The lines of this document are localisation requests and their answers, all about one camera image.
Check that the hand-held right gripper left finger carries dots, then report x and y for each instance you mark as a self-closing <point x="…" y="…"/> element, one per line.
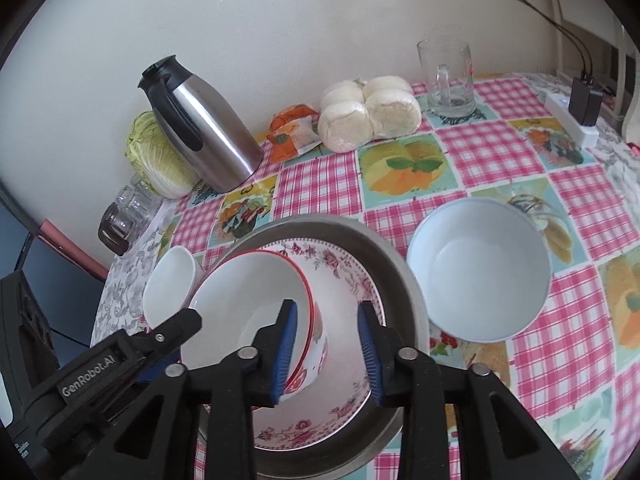
<point x="285" y="350"/>

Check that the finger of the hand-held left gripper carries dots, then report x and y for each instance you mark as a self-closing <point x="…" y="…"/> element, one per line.
<point x="175" y="325"/>
<point x="155" y="367"/>

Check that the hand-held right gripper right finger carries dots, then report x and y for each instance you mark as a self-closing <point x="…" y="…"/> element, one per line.
<point x="370" y="355"/>

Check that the square white bowl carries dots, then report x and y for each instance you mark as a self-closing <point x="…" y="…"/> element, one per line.
<point x="170" y="280"/>

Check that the red-rimmed strawberry print bowl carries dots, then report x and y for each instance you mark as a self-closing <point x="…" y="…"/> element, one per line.
<point x="240" y="300"/>

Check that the stainless steel basin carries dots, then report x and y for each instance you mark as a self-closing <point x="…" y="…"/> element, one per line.
<point x="395" y="280"/>

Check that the pink floral plate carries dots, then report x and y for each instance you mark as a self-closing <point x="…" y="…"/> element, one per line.
<point x="345" y="270"/>

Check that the dark blue cabinet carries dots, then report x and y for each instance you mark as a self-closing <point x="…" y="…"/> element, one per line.
<point x="55" y="290"/>

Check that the brown-lidded glass jug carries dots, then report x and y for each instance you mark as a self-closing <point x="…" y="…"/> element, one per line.
<point x="117" y="232"/>

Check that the round white bowl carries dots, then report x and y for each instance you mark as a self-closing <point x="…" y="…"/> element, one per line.
<point x="475" y="280"/>

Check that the pink panel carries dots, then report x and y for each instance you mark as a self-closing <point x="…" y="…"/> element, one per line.
<point x="70" y="247"/>

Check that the clear drinking glass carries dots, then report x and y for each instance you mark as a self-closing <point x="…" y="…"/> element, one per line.
<point x="130" y="202"/>
<point x="147" y="192"/>

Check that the napa cabbage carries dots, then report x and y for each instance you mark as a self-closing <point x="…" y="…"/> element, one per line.
<point x="155" y="160"/>

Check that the stainless steel thermos jug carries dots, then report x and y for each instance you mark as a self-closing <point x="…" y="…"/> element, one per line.
<point x="215" y="130"/>

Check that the pink plaid tablecloth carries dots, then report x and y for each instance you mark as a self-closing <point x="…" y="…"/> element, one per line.
<point x="565" y="310"/>

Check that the orange snack packet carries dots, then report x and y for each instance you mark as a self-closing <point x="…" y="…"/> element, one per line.
<point x="297" y="112"/>
<point x="292" y="140"/>

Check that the white steamed bun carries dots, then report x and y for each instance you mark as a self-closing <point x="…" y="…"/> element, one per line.
<point x="387" y="87"/>
<point x="345" y="127"/>
<point x="342" y="95"/>
<point x="395" y="115"/>

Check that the clear plastic bun bag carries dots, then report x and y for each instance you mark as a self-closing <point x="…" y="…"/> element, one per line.
<point x="357" y="81"/>

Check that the clear glass mug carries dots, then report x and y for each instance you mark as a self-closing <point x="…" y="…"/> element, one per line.
<point x="447" y="85"/>

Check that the white power strip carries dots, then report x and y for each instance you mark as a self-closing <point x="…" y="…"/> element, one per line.
<point x="560" y="110"/>

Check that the black charger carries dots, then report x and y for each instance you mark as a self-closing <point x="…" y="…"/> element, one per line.
<point x="585" y="102"/>

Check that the white wooden chair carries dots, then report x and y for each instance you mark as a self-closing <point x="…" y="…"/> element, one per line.
<point x="575" y="10"/>

